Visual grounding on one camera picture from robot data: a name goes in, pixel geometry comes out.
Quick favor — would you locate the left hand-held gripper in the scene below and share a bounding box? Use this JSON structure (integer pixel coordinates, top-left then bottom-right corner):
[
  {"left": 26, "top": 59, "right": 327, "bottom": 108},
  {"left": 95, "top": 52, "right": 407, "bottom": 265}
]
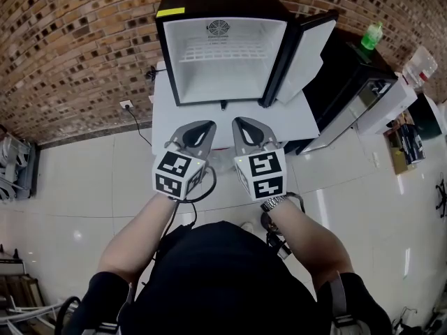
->
[{"left": 152, "top": 119, "right": 217, "bottom": 201}]

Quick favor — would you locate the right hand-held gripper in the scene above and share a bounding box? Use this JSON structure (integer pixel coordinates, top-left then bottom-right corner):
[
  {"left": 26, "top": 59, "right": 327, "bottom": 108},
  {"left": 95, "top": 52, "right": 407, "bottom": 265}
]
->
[{"left": 231, "top": 116, "right": 288, "bottom": 202}]

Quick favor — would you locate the person's left forearm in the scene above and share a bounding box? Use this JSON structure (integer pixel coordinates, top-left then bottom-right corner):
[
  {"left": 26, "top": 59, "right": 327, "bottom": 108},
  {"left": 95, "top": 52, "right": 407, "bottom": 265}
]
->
[{"left": 96, "top": 192, "right": 177, "bottom": 278}]

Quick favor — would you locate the person's right forearm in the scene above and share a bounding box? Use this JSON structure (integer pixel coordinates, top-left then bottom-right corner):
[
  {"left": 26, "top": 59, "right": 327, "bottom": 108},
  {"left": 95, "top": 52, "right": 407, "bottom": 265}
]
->
[{"left": 267, "top": 200, "right": 353, "bottom": 292}]

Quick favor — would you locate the white table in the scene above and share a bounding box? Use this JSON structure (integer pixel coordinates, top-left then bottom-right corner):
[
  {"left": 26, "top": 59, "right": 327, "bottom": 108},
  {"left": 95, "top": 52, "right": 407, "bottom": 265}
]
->
[{"left": 150, "top": 60, "right": 321, "bottom": 151}]

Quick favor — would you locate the black mini fridge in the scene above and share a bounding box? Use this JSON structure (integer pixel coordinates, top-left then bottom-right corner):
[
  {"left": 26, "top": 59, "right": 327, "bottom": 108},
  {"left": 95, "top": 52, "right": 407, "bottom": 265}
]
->
[{"left": 154, "top": 0, "right": 298, "bottom": 108}]

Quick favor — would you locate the silver wristwatch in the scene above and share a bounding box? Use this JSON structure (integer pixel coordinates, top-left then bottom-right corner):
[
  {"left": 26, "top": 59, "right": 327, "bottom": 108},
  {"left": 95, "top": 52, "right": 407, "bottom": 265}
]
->
[{"left": 260, "top": 195, "right": 291, "bottom": 212}]

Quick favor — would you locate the mini fridge door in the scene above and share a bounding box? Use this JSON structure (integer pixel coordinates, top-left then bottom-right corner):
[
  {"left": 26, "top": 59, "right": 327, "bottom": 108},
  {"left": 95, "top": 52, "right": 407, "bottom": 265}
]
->
[{"left": 258, "top": 9, "right": 339, "bottom": 108}]

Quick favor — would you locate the tall black glass-door fridge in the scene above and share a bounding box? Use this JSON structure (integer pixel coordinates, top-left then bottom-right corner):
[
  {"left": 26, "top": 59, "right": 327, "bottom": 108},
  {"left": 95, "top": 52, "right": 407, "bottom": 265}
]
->
[{"left": 296, "top": 33, "right": 399, "bottom": 156}]

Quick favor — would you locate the white water dispenser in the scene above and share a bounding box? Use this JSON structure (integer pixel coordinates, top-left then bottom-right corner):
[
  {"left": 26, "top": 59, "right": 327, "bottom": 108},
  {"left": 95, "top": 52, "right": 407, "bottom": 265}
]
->
[{"left": 356, "top": 78, "right": 419, "bottom": 135}]

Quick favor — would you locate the brown cardboard box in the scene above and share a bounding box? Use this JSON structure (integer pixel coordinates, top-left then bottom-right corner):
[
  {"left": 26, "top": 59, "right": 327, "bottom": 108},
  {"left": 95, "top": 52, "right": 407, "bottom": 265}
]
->
[{"left": 383, "top": 131, "right": 418, "bottom": 176}]

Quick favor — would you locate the person's black clothing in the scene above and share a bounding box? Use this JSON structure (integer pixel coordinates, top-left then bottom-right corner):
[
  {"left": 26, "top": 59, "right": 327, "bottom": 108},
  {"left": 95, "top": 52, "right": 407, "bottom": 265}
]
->
[{"left": 64, "top": 220, "right": 394, "bottom": 335}]

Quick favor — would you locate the green plastic bottle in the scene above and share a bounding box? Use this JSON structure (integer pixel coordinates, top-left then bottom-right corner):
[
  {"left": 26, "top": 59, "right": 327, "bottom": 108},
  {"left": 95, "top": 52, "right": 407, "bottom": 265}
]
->
[{"left": 360, "top": 21, "right": 384, "bottom": 51}]

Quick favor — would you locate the black printed box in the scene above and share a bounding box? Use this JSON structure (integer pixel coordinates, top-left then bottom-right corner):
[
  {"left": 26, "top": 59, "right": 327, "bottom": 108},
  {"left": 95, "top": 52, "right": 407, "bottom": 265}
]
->
[{"left": 396, "top": 123, "right": 427, "bottom": 165}]

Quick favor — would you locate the clear dispenser water jug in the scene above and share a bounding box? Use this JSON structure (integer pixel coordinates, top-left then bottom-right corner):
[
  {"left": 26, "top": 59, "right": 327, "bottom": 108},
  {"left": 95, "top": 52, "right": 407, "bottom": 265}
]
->
[{"left": 401, "top": 45, "right": 439, "bottom": 90}]

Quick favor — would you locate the grey cart with white parts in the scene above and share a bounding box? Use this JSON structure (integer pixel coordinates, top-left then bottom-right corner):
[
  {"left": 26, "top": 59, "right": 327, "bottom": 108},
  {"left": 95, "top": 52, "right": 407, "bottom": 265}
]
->
[{"left": 0, "top": 124, "right": 41, "bottom": 202}]

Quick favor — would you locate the black office chair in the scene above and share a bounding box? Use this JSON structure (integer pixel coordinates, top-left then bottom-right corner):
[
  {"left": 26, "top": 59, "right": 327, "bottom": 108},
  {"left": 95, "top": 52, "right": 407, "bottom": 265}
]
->
[{"left": 435, "top": 179, "right": 447, "bottom": 220}]

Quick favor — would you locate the dark wooden crate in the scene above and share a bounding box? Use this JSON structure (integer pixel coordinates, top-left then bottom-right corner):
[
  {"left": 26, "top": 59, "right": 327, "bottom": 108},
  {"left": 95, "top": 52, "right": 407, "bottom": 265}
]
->
[{"left": 0, "top": 274, "right": 45, "bottom": 308}]

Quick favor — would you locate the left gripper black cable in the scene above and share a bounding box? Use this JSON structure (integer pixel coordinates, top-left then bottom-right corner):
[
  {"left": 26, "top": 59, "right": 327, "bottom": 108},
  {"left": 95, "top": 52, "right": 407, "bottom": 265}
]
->
[{"left": 159, "top": 165, "right": 218, "bottom": 247}]

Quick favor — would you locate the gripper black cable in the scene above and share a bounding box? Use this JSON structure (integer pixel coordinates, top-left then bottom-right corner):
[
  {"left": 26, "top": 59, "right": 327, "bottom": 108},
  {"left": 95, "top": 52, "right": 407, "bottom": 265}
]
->
[
  {"left": 159, "top": 165, "right": 218, "bottom": 247},
  {"left": 265, "top": 193, "right": 307, "bottom": 258}
]

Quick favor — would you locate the black power cable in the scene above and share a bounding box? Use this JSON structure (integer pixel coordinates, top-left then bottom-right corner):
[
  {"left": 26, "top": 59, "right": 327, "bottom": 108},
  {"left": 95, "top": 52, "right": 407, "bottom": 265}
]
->
[{"left": 125, "top": 106, "right": 153, "bottom": 148}]

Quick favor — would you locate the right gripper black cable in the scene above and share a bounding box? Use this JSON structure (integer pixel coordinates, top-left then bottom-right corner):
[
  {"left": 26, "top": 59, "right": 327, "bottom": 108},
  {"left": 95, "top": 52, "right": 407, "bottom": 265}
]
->
[{"left": 265, "top": 193, "right": 307, "bottom": 258}]

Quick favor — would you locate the white wire fridge shelf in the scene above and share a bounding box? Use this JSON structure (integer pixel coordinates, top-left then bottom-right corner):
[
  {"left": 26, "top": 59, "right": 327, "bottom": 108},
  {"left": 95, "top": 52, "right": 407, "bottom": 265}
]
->
[{"left": 178, "top": 39, "right": 270, "bottom": 64}]

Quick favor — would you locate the grey backpack strap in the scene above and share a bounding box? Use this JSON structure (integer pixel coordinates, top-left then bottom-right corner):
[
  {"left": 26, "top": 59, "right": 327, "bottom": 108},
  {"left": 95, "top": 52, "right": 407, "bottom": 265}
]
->
[{"left": 328, "top": 270, "right": 364, "bottom": 335}]

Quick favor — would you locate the white metal frame rack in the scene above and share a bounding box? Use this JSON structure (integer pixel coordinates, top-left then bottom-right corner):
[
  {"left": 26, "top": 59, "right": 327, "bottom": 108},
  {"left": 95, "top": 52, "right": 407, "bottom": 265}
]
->
[{"left": 0, "top": 297, "right": 83, "bottom": 335}]

